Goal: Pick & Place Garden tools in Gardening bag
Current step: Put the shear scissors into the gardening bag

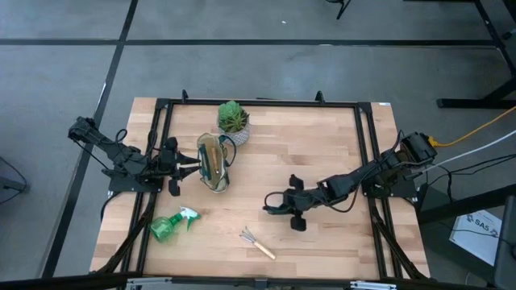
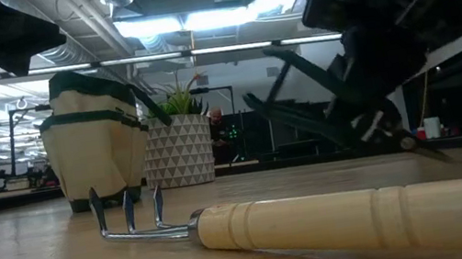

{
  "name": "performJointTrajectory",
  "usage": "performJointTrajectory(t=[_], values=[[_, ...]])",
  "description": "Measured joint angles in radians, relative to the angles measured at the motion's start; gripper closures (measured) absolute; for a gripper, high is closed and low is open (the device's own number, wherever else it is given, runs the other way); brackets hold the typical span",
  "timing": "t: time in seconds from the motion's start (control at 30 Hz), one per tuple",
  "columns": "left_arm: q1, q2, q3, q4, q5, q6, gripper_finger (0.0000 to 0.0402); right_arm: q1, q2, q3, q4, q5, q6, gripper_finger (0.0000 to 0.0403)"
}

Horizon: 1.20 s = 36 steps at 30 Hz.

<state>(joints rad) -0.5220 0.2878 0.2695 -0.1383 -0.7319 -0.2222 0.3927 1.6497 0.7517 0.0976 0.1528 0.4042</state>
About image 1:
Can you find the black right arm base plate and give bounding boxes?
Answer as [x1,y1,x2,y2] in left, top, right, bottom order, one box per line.
[360,172,418,199]

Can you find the wooden handled hand rake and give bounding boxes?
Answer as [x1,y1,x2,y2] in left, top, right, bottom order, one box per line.
[239,226,277,261]

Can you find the white floor cable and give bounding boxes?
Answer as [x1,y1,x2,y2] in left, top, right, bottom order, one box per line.
[410,129,516,173]

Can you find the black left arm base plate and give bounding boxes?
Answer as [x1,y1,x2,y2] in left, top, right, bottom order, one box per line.
[107,172,165,193]

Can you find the cream green gardening bag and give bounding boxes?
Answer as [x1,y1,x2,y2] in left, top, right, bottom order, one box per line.
[196,132,238,194]

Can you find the black floor beam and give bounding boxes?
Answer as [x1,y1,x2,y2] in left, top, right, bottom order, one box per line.
[417,183,516,226]

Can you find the black rig crossbar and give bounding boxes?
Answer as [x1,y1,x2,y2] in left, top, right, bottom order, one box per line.
[0,271,516,290]

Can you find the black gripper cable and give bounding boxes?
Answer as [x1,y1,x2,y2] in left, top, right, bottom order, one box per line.
[147,128,160,160]
[263,191,291,210]

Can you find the black table frame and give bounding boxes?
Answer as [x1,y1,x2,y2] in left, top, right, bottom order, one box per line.
[90,96,431,283]

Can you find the green spray bottle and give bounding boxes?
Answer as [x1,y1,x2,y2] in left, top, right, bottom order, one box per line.
[149,206,202,243]

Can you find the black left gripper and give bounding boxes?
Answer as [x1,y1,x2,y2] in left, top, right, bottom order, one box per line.
[159,136,202,198]

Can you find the black floor cable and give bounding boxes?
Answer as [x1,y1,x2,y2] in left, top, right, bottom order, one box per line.
[418,152,516,202]

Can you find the white cardboard box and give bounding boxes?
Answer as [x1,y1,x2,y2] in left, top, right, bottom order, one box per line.
[448,209,505,267]

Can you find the grey floor stand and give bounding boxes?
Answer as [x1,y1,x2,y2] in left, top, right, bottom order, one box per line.
[0,155,30,205]

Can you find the yellow power cable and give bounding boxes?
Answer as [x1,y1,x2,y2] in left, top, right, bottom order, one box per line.
[427,105,516,148]

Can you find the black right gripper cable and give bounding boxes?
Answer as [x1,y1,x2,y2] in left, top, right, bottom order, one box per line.
[263,191,291,210]

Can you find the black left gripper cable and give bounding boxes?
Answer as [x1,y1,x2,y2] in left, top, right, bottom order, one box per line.
[147,128,160,160]

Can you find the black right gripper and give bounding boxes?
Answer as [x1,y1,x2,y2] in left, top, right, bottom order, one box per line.
[262,173,320,233]

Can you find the black chair leg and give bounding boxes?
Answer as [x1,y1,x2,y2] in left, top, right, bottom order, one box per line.
[325,0,352,20]

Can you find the succulent in patterned pot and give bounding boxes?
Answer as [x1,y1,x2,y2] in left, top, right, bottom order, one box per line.
[217,100,251,147]

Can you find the silver aluminium post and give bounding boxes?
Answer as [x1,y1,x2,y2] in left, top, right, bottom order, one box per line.
[348,280,398,290]

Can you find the black desk stand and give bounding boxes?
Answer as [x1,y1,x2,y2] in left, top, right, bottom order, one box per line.
[437,0,516,110]

